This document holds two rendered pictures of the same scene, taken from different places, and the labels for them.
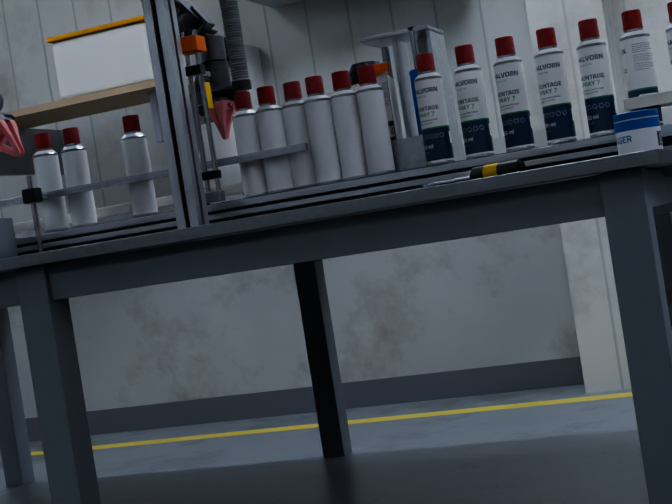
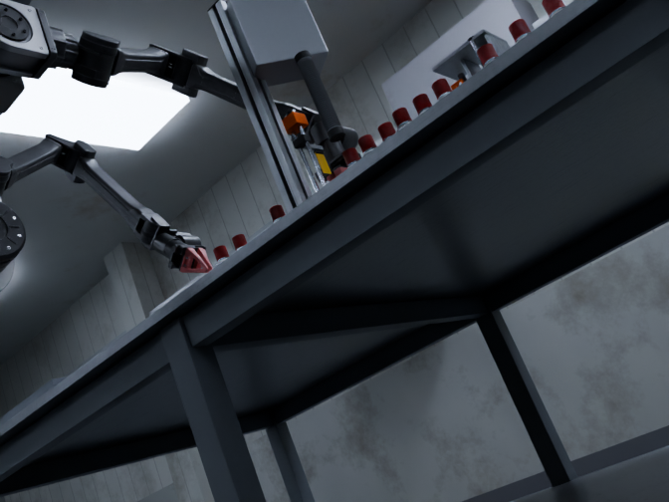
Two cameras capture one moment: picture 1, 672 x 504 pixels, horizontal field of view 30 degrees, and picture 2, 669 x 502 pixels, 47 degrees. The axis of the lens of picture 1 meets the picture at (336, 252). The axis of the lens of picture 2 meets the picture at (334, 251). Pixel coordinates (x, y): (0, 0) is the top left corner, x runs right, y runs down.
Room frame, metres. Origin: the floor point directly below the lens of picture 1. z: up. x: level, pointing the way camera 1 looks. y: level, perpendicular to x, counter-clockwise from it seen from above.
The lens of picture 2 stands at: (0.89, -0.12, 0.41)
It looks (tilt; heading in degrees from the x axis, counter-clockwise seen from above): 17 degrees up; 13
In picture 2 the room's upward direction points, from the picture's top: 22 degrees counter-clockwise
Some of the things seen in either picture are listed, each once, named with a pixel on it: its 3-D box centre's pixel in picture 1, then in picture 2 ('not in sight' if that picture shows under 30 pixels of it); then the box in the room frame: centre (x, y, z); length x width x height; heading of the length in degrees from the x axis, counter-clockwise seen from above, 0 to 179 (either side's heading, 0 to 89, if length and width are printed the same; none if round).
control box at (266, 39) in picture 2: not in sight; (275, 38); (2.35, 0.17, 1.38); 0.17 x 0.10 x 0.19; 124
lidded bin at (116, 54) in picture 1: (122, 62); not in sight; (5.51, 0.80, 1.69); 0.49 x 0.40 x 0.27; 69
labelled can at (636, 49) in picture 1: (639, 69); not in sight; (2.16, -0.56, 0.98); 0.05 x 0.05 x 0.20
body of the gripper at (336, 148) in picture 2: (216, 80); (334, 156); (2.51, 0.18, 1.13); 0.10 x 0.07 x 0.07; 69
